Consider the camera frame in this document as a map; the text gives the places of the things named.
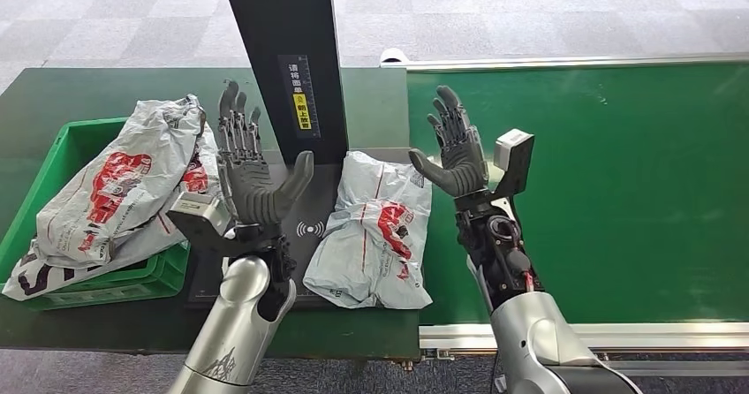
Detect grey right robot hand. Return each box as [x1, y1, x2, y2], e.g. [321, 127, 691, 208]
[408, 84, 491, 200]

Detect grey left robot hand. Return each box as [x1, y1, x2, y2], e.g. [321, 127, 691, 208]
[216, 80, 316, 229]

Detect grey poly mailer package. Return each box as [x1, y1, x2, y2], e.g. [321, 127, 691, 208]
[302, 149, 435, 311]

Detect white conveyor roller cap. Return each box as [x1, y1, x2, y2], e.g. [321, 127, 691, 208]
[380, 47, 411, 68]

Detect black inbound scanner machine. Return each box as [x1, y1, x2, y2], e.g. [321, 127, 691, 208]
[185, 0, 422, 311]

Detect green conveyor belt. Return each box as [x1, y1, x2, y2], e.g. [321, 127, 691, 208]
[406, 63, 749, 326]

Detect grey red-print mailer bag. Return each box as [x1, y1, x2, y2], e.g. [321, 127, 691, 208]
[34, 94, 207, 269]

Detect green plastic crate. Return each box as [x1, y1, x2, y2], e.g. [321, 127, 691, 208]
[0, 117, 192, 313]

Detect dark green table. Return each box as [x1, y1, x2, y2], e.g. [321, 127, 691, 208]
[0, 66, 421, 360]

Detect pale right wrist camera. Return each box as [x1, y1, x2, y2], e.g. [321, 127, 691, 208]
[493, 127, 535, 200]

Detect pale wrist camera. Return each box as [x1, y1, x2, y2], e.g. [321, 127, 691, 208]
[493, 127, 535, 200]
[166, 191, 253, 258]

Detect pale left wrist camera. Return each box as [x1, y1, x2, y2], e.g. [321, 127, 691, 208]
[166, 191, 253, 258]

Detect aluminium conveyor side rail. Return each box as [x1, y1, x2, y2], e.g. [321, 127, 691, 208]
[380, 51, 749, 73]
[418, 321, 749, 378]

